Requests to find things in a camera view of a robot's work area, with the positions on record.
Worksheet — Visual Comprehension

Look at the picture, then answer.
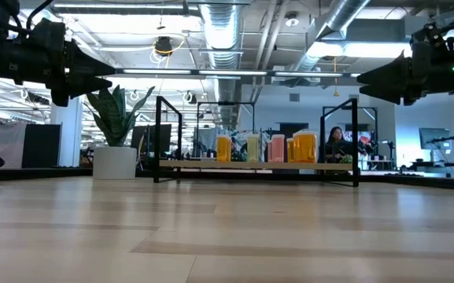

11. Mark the small orange pill bottle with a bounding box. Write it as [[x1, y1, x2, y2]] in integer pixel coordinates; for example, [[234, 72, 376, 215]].
[[216, 134, 233, 163]]

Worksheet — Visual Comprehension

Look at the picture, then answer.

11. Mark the wooden shelf black metal frame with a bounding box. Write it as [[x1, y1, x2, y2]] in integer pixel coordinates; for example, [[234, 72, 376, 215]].
[[153, 96, 360, 188]]

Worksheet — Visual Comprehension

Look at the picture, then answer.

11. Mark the white hanging cloth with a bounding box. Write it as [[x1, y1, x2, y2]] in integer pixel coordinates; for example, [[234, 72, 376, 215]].
[[0, 121, 28, 169]]

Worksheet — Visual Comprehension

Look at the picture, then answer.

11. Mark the black aluminium table frame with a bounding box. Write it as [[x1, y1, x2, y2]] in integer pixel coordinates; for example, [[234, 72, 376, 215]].
[[0, 167, 454, 193]]

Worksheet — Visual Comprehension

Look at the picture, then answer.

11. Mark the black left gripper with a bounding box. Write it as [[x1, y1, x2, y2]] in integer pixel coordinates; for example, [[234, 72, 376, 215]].
[[28, 17, 116, 108]]

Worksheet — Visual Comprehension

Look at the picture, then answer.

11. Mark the bright ceiling light panel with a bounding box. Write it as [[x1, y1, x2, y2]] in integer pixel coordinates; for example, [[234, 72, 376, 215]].
[[307, 41, 413, 60]]

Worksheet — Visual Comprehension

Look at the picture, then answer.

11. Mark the snake plant in white pot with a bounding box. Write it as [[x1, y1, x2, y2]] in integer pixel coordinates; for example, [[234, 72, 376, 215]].
[[73, 84, 156, 181]]

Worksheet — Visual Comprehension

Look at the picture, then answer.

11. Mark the red white wall poster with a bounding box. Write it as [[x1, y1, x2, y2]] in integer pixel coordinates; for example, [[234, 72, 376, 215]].
[[358, 130, 373, 149]]

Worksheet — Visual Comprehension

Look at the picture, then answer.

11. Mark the person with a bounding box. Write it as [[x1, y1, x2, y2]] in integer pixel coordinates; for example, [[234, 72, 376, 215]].
[[323, 126, 354, 164]]

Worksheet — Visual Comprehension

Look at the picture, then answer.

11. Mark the silver ventilation duct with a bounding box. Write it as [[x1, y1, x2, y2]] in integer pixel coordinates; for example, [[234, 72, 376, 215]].
[[197, 0, 248, 103], [291, 0, 371, 74]]

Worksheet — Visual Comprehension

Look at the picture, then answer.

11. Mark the black ceiling camera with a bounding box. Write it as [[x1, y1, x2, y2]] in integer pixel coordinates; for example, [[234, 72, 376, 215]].
[[154, 35, 174, 57]]

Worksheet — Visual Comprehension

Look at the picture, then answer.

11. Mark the black partition panel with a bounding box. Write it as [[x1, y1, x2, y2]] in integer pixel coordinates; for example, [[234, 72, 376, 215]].
[[21, 123, 62, 168]]

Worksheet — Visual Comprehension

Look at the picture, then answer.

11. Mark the white bottle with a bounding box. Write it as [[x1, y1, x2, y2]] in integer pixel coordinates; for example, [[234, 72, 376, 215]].
[[292, 130, 319, 164]]

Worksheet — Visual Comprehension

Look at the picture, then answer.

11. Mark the white building column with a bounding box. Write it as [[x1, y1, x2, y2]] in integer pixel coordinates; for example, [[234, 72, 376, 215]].
[[50, 97, 83, 168]]

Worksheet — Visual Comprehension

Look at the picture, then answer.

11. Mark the black desk monitor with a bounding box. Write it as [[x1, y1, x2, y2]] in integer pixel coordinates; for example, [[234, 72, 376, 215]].
[[131, 124, 172, 154]]

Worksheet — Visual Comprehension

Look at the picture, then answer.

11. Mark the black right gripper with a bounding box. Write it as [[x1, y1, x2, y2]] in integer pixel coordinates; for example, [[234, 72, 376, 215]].
[[356, 21, 454, 107]]

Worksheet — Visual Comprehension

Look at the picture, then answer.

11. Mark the grey monitor on arm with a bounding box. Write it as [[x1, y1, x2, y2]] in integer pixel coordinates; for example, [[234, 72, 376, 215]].
[[419, 127, 452, 151]]

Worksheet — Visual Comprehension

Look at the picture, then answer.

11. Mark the small pale green pill bottle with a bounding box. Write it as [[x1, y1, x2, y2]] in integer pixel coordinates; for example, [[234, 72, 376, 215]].
[[246, 133, 260, 163]]

